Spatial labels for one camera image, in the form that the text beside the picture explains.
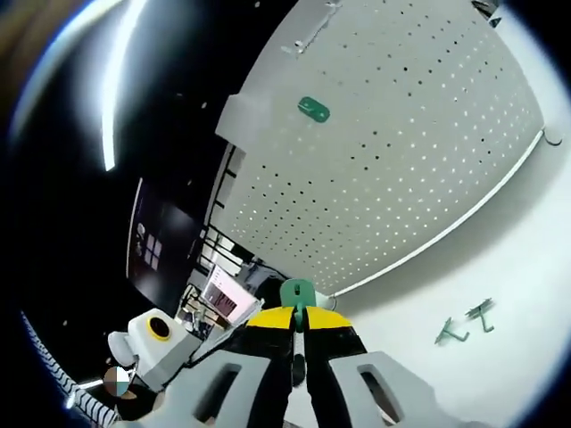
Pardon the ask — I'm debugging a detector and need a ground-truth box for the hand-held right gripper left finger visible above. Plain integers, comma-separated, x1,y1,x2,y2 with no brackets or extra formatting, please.
167,305,298,428

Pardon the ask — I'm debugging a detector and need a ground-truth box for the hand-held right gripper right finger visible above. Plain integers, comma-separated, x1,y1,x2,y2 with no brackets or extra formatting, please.
292,305,436,428

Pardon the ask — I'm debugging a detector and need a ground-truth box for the green hook assembly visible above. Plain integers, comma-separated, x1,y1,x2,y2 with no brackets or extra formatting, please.
296,95,332,125
463,297,497,334
434,317,469,347
279,276,316,333

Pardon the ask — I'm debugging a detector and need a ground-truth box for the white perforated mounting plate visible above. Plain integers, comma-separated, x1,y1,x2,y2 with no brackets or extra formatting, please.
225,0,564,300

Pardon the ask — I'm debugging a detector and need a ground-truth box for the open laptop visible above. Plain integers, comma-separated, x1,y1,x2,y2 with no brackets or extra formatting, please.
201,263,262,329

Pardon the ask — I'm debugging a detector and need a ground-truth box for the grey rear panel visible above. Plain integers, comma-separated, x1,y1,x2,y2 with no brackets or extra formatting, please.
214,95,274,151

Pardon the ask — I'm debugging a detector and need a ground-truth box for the ceiling strip light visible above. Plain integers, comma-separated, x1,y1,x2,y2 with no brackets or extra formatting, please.
100,0,153,173

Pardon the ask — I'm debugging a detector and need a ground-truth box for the large dark wall display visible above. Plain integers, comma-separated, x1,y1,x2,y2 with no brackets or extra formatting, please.
127,177,206,307

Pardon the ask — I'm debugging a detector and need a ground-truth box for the grey rail with brackets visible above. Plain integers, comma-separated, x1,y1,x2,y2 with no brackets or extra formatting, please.
279,0,347,55

